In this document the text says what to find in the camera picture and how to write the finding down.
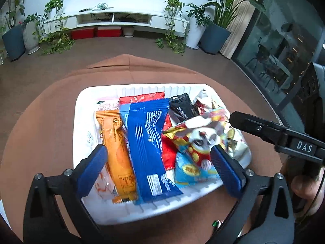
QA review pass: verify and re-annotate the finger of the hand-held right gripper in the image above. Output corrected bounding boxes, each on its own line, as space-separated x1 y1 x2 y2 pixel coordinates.
229 111 288 146

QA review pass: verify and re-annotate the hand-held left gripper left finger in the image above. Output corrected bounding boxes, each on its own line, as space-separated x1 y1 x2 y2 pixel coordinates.
23 144 109 244

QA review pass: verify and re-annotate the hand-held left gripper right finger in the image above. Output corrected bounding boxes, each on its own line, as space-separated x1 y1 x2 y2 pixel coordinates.
207 145 296 244

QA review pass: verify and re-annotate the panda print snack packet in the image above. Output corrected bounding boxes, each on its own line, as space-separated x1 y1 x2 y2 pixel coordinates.
162 108 233 187

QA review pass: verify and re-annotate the white plastic tray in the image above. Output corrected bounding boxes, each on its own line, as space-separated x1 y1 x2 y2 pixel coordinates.
72 83 252 225

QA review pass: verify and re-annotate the black snack packet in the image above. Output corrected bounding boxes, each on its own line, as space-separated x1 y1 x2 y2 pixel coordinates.
169 93 201 124

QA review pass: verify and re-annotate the person's right hand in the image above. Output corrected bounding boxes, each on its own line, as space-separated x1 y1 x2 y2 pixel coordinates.
279 159 325 214

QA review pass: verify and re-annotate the white orange print snack packet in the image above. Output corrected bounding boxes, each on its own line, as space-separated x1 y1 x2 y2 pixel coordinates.
95 170 117 201

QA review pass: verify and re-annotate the white and gold snack packet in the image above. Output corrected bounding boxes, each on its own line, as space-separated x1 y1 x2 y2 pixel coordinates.
223 127 250 166

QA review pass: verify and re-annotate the crumpled white red snack packet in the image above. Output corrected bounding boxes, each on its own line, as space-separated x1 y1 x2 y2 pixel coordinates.
192 89 221 115

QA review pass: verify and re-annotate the large red snack packet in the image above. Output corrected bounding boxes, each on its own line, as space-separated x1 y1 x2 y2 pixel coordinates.
119 92 177 170

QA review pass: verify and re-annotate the dark ribbed object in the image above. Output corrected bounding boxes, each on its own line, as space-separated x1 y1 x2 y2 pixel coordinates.
296 62 325 143

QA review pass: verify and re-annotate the blue snack packet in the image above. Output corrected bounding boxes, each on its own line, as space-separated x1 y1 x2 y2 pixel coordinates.
119 98 184 205

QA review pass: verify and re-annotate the pink snack packet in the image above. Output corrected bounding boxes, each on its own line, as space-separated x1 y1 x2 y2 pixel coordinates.
95 97 121 112

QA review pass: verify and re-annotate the brown tablecloth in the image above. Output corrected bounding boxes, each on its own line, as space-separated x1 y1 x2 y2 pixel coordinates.
0 54 287 244

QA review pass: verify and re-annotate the glass door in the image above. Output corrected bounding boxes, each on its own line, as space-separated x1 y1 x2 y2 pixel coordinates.
231 0 325 122

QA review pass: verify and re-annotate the broad-leaf plant in blue pot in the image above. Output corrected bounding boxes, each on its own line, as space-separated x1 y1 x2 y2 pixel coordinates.
199 0 267 55

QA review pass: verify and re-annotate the beige curtain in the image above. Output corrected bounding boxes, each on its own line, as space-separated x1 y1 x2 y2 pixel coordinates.
220 0 267 59

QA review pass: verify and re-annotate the bushy plant in white pot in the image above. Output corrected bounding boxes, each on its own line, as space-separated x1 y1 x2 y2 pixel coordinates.
185 3 212 49

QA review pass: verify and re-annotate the red storage box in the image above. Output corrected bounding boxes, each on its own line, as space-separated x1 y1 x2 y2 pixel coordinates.
71 28 95 40
96 27 121 38

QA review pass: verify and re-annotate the white television cabinet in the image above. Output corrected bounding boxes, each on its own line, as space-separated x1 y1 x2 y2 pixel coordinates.
42 11 190 35

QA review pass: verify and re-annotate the long trailing vine plant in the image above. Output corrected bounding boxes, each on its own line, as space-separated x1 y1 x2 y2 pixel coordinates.
155 0 190 55

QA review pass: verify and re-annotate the small plant in ribbed pot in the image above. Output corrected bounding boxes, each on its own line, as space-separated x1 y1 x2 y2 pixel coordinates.
22 13 41 55

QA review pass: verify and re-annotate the small tree in blue pot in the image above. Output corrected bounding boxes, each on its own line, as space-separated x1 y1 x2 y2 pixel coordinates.
0 0 27 62

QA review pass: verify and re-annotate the bushy trailing vine plant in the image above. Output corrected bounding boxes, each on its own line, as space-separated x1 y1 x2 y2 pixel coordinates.
38 0 76 56

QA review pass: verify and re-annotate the green cable bundle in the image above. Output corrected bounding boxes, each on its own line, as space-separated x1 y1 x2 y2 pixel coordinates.
92 2 114 11

